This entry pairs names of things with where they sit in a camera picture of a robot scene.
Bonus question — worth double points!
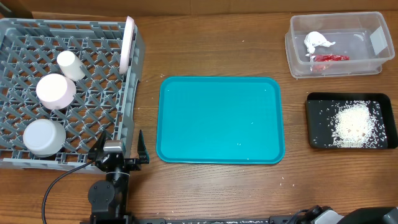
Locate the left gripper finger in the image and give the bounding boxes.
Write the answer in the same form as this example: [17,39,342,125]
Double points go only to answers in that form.
[137,130,150,159]
[88,131,108,156]

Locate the grey-green bowl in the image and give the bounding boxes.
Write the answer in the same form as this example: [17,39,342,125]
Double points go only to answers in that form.
[22,119,66,157]

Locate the white paper cup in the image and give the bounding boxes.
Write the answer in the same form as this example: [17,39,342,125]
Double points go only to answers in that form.
[57,50,85,82]

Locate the large white plate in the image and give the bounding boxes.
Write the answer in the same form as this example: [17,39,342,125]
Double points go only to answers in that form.
[119,16,135,74]

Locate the red snack wrapper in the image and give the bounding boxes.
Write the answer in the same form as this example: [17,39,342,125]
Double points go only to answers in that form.
[310,54,350,72]

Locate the white tissue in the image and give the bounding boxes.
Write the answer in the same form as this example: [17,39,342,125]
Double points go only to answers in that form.
[304,31,336,57]

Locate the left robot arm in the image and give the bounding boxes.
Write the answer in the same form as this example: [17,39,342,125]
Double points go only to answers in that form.
[88,131,150,223]

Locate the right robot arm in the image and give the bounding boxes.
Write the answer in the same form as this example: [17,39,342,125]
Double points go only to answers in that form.
[287,205,397,224]

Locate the grey dishwasher rack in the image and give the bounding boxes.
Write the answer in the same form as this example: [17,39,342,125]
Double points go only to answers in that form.
[1,18,146,174]

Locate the teal plastic tray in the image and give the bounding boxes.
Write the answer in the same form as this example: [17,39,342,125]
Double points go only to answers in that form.
[155,77,285,165]

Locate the black plastic tray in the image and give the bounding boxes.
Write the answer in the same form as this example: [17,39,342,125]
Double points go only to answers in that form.
[305,92,397,149]

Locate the pile of white rice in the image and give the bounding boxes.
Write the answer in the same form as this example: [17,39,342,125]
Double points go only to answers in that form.
[331,101,378,148]

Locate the clear plastic container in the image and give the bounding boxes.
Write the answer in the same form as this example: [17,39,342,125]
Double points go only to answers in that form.
[285,12,395,78]

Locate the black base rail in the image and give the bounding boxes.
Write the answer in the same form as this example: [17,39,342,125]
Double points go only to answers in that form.
[92,216,292,224]

